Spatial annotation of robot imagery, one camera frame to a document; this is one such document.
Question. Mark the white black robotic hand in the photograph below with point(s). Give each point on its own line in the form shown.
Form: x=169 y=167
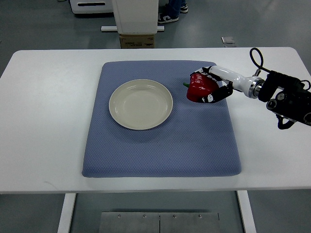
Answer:
x=228 y=81

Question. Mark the red bell pepper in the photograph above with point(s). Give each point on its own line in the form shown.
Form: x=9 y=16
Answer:
x=200 y=86

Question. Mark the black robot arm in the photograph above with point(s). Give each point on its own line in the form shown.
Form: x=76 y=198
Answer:
x=284 y=95

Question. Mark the grey floor plate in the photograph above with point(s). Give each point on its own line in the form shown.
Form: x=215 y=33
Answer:
x=228 y=40

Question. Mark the cream round plate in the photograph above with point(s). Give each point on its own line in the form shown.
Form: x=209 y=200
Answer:
x=141 y=104

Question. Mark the right black white sneaker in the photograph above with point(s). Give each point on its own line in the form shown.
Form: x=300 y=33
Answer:
x=184 y=9

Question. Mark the black white sneaker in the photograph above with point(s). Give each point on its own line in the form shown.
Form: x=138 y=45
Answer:
x=164 y=18
x=184 y=9

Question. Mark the person in blue jeans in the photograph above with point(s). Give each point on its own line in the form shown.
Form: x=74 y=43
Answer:
x=173 y=7

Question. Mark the left black white sneaker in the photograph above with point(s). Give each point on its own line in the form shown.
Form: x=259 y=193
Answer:
x=164 y=18

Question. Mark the right white table leg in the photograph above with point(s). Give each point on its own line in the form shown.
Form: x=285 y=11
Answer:
x=246 y=212

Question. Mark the white table leg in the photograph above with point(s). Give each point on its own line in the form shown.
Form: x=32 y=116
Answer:
x=66 y=213
x=246 y=212

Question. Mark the cardboard box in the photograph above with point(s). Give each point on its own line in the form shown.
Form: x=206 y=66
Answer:
x=137 y=41

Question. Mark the white machine base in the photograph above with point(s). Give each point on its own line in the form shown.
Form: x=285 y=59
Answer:
x=135 y=17

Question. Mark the left white table leg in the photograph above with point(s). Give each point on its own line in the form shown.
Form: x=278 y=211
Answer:
x=66 y=213

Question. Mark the white cart with handle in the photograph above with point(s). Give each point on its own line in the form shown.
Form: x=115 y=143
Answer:
x=91 y=6

